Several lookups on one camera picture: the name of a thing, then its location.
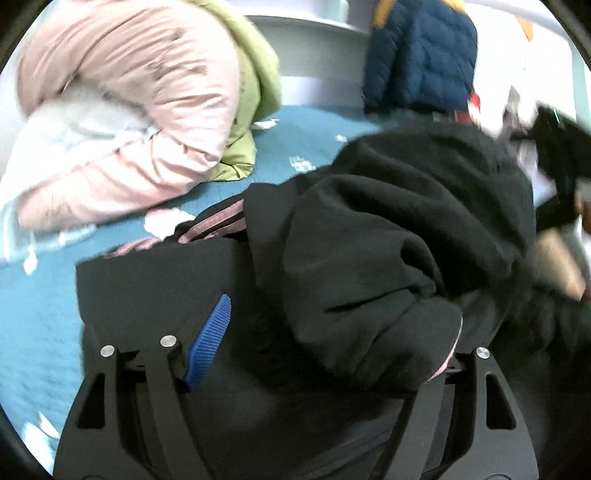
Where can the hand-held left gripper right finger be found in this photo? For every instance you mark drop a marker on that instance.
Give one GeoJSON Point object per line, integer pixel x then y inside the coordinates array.
{"type": "Point", "coordinates": [480, 371]}

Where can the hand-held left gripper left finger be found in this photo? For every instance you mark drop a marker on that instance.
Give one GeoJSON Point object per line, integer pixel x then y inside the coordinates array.
{"type": "Point", "coordinates": [210, 341]}

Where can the black jacket with pink stripes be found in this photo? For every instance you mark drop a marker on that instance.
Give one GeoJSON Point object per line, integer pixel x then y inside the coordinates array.
{"type": "Point", "coordinates": [378, 240]}

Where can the person's right forearm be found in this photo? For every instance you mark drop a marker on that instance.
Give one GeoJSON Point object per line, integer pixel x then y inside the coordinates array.
{"type": "Point", "coordinates": [556, 263]}

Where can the red bag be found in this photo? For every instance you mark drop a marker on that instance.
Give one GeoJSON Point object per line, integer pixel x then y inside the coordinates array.
{"type": "Point", "coordinates": [466, 110]}

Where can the teal quilted bed mat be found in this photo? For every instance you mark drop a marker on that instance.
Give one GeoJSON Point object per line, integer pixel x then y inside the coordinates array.
{"type": "Point", "coordinates": [41, 323]}

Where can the navy and yellow puffer jacket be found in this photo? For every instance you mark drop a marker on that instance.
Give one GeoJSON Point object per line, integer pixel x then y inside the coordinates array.
{"type": "Point", "coordinates": [420, 55]}

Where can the white pillow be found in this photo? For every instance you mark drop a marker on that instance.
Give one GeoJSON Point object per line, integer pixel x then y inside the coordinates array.
{"type": "Point", "coordinates": [60, 143]}

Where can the pink quilt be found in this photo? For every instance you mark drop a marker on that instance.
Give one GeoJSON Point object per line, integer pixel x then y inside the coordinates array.
{"type": "Point", "coordinates": [152, 92]}

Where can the lilac shelf unit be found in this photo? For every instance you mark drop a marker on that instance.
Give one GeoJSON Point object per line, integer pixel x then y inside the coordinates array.
{"type": "Point", "coordinates": [318, 64]}

